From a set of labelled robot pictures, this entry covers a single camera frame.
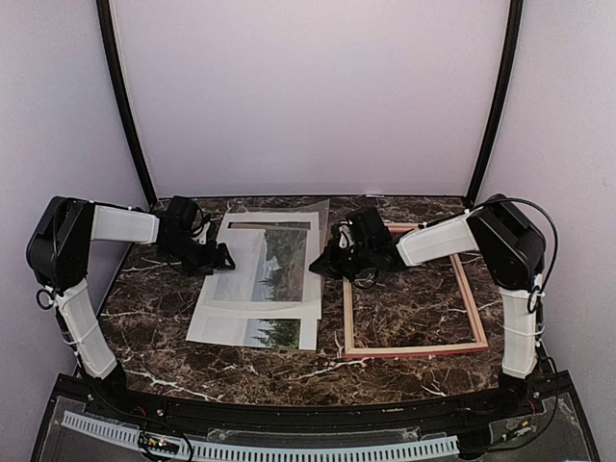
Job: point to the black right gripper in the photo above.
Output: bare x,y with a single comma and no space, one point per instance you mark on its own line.
328,263

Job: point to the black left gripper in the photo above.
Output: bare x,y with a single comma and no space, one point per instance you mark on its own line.
210,264

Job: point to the clear acrylic sheet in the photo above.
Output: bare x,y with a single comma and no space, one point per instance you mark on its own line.
320,216

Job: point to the wooden pink picture frame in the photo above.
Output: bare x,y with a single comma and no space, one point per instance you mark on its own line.
479,343

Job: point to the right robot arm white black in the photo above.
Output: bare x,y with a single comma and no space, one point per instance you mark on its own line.
511,245

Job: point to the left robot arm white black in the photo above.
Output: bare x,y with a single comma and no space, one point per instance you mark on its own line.
58,254

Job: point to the landscape photo print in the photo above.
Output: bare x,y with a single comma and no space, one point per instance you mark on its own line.
269,266

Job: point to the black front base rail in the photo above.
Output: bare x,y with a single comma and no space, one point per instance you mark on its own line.
463,413

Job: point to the left black corner post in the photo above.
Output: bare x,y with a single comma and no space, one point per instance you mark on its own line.
108,35

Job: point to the black corner post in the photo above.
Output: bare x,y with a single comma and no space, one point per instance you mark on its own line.
108,35
507,58

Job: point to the right black corner post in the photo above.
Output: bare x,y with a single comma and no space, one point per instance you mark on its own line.
507,58

